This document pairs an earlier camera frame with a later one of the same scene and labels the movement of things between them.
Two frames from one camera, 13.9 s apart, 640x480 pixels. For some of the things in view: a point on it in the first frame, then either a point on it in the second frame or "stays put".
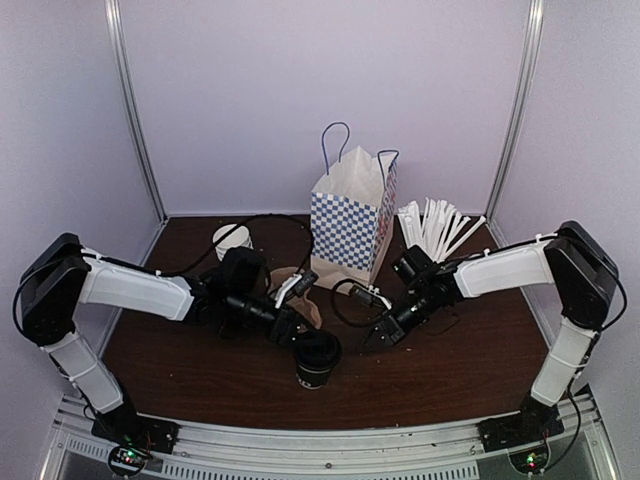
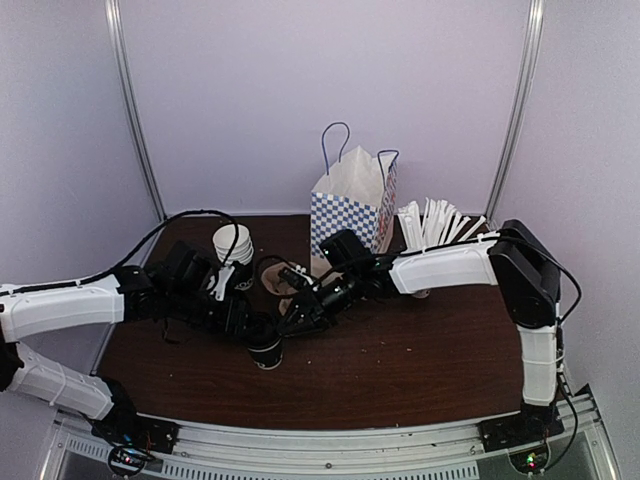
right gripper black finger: [375, 341] to [295, 323]
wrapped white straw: [409, 216] stays put
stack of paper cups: [240, 237] stays put
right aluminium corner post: [537, 18] stays put
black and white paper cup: [310, 378] to [268, 359]
